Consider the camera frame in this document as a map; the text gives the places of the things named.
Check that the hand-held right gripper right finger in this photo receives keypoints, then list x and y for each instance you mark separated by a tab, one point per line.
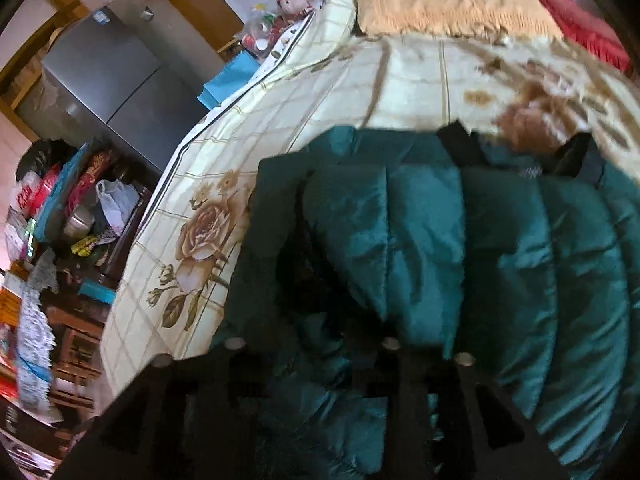
425	410

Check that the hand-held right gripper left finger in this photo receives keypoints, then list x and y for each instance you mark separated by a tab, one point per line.
200	410

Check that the dark green puffer jacket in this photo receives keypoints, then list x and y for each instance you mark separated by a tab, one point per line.
425	235

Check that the wooden side table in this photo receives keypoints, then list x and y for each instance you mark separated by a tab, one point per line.
75	350

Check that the dark wooden cabinet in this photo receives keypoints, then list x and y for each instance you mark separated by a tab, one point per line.
120	255

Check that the white lace cloth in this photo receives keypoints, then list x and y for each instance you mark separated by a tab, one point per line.
35	320

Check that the metal pot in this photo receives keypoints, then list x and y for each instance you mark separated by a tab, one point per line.
79	225

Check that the red snack packet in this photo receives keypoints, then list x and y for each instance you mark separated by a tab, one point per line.
92	175

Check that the red and white plastic bag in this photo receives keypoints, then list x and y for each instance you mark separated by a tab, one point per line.
32	190

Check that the black bag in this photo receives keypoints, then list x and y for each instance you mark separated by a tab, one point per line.
45	152

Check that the cream floral bedsheet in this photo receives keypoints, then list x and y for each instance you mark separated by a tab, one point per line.
325	90

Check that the grey refrigerator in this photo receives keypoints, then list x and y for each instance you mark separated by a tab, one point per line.
125	75

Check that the clear plastic bag with items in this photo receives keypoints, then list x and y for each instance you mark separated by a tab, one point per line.
261	30

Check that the wooden door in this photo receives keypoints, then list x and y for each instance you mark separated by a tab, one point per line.
215	5

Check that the beige fuzzy blanket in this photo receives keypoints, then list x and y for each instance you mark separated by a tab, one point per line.
450	0

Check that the red fuzzy cloth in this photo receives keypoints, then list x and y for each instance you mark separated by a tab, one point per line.
585	25

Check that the stuffed toy with red hat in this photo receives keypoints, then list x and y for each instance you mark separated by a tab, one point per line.
295	2

